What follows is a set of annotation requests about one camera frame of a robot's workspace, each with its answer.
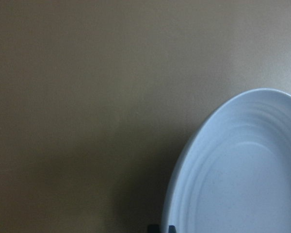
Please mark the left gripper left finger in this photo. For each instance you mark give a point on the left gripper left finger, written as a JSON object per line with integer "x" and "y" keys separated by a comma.
{"x": 153, "y": 228}

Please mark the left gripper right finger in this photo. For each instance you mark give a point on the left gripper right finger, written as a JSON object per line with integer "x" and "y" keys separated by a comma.
{"x": 172, "y": 229}

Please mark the blue round plate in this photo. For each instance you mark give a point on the blue round plate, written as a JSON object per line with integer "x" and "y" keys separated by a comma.
{"x": 234, "y": 174}

